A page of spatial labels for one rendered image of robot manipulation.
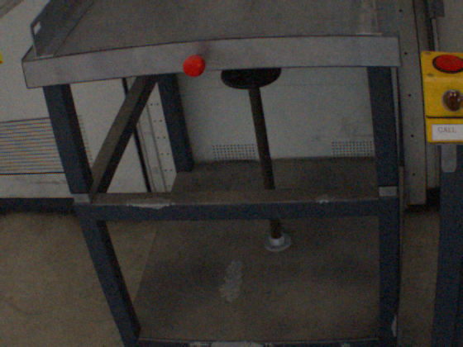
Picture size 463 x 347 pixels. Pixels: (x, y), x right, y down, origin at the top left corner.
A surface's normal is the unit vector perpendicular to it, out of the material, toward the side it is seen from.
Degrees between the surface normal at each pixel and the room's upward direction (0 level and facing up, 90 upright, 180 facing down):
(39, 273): 0
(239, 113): 90
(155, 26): 0
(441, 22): 90
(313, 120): 90
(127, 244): 0
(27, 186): 90
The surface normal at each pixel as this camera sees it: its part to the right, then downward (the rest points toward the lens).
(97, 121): -0.16, 0.58
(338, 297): -0.14, -0.81
